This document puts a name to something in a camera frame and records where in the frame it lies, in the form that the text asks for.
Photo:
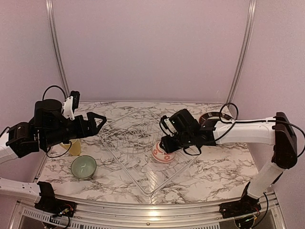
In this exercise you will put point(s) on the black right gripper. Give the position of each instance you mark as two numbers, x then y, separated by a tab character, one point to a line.
168	146

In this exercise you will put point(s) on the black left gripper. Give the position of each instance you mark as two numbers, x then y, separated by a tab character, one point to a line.
82	132

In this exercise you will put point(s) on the white bowl with red pattern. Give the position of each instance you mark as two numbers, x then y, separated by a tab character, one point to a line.
160	155

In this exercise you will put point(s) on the yellow mug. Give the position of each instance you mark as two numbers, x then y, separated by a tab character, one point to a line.
74	147

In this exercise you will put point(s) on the green bowl with flower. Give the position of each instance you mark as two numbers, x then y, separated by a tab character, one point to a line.
83	167

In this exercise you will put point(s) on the large black rimmed cream plate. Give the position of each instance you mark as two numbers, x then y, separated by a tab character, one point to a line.
214	115

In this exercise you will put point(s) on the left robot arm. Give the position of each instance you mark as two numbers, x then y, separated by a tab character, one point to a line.
17	142

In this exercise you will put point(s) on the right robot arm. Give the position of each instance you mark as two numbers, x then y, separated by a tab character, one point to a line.
272	141

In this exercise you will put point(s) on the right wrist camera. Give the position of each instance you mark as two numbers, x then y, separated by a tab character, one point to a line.
167	126

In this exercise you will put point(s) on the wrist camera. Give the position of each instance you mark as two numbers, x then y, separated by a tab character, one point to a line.
71	103
167	126

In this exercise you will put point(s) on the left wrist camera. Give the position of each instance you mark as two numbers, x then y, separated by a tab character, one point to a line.
71	103

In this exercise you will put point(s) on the white wire dish rack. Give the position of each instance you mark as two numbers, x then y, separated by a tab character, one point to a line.
130	140

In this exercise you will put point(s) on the front aluminium rail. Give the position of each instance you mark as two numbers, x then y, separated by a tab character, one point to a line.
90	214

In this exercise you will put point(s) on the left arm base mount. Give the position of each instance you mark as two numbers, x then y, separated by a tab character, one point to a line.
49	203

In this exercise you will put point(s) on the left aluminium frame post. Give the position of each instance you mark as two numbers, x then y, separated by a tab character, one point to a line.
56	46

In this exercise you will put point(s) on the aluminium frame post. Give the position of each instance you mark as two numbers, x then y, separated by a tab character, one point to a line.
244	48
56	46

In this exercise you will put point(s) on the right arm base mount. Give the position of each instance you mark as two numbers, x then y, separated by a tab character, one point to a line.
245	205

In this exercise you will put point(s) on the right aluminium frame post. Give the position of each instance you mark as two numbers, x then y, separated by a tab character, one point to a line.
244	48

